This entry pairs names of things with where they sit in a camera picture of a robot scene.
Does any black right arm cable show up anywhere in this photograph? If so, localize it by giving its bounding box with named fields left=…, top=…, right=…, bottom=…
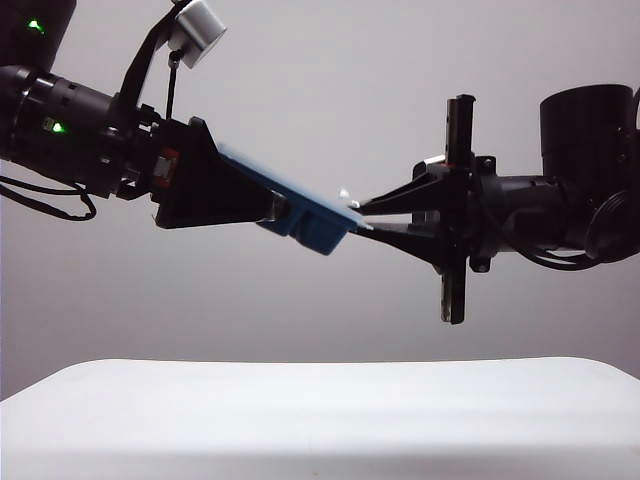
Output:
left=519, top=245, right=604, bottom=272

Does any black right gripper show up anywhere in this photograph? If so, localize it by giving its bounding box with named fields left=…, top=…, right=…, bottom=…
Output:
left=356, top=93, right=498, bottom=326

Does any thin black camera cable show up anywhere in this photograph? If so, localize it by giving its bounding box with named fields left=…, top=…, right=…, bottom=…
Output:
left=164, top=48, right=181, bottom=122

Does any dark blue ice cube tray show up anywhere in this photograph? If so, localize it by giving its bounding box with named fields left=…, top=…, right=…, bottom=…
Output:
left=218, top=148, right=359, bottom=258

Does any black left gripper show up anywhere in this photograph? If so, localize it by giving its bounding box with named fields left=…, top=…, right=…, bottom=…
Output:
left=107, top=94, right=289, bottom=232

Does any translucent plastic tray lid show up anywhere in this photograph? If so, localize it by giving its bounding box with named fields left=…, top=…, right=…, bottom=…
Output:
left=217, top=142, right=374, bottom=231

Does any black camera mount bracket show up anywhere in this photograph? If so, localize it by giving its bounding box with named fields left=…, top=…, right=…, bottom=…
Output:
left=118, top=0, right=194, bottom=114

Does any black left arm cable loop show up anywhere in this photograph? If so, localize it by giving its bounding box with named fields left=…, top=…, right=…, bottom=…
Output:
left=0, top=175, right=98, bottom=222

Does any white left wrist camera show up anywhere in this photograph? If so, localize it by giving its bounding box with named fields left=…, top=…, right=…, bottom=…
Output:
left=173, top=0, right=228, bottom=70

